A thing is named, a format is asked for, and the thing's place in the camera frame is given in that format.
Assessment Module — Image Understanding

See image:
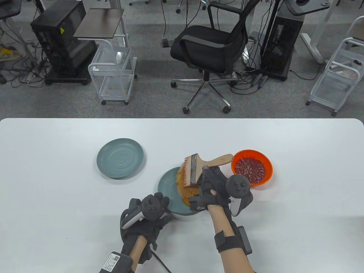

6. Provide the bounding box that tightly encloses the person's left hand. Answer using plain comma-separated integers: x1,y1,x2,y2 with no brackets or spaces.
120,193,173,251

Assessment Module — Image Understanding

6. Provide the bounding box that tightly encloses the bundle of floor cables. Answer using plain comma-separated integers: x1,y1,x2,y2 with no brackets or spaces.
230,68,268,96

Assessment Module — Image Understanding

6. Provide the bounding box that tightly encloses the person's right forearm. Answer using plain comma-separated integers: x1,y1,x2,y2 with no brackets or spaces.
208,203,253,273

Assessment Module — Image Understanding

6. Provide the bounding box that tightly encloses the wooden brush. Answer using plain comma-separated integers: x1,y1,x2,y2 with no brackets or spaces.
182,154,234,187

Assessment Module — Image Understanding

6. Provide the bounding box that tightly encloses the black labelled wrist camera box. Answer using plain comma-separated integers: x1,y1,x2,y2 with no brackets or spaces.
99,252,133,273

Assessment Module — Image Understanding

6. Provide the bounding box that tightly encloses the person's left forearm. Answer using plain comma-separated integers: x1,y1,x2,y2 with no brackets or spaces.
129,236,148,273

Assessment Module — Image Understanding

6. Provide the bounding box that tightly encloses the person's right hand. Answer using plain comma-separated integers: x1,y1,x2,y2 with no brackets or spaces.
189,166,253,217

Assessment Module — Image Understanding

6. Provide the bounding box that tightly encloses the brown side table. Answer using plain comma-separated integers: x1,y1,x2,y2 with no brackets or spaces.
73,0,127,49

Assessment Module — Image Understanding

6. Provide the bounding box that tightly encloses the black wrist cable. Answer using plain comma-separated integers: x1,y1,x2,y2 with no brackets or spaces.
149,250,172,273

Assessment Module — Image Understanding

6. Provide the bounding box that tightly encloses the brown bread slice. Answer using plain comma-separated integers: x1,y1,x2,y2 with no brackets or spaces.
176,166,199,207

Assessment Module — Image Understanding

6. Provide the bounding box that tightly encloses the orange plastic bowl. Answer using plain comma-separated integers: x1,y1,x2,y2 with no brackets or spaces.
231,150,273,186

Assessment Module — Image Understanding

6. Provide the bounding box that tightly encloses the white-legged grey desk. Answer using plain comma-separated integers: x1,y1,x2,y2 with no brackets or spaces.
284,0,342,64

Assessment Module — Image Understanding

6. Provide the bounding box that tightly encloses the dark grey desk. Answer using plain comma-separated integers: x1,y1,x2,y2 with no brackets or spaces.
0,0,22,20

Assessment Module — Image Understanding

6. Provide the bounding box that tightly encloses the white wire cart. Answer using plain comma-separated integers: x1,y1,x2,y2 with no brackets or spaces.
88,34,138,106
306,16,364,117

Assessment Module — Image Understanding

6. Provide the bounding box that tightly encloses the tangle of black cables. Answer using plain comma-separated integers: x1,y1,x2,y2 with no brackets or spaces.
0,20,51,87

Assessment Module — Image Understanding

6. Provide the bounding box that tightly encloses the teal round plate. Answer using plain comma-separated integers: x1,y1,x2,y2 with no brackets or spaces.
157,167,205,215
96,138,144,179

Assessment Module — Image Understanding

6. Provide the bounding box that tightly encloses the black strapped wrist camera box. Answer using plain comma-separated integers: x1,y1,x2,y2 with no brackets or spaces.
214,226,253,255

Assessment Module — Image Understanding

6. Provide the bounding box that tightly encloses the black round hand tracker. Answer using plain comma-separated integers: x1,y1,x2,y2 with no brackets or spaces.
121,196,168,229
226,174,253,217

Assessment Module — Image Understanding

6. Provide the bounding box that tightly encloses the black office chair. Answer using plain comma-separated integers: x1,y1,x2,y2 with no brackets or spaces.
170,0,262,115

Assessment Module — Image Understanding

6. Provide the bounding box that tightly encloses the black computer tower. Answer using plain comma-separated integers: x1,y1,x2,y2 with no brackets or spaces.
260,9,305,82
30,0,98,86

